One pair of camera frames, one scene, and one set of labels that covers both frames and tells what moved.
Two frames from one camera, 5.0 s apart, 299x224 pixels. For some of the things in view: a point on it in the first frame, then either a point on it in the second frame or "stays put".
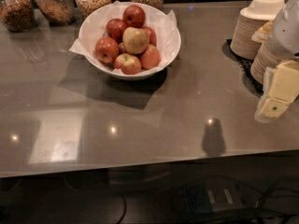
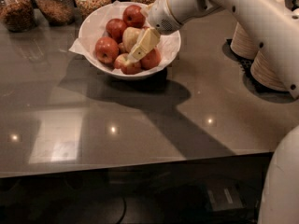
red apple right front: (150, 57) stays put
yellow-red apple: (135, 40) stays put
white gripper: (286, 32) -> (161, 14)
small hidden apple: (121, 48) stays put
